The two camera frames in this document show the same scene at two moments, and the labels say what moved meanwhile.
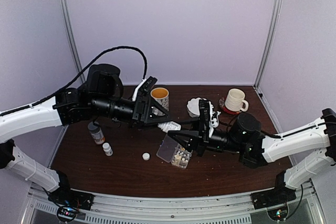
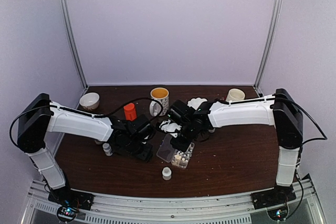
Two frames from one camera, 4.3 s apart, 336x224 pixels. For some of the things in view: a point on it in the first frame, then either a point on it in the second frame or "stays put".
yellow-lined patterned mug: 160,95 stays put
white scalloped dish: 192,107 stays put
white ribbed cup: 234,102 stays put
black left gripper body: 106,108 → 133,148
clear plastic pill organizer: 172,152 stays put
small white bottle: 169,126 → 166,172
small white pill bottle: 107,149 stays put
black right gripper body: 231,146 → 189,135
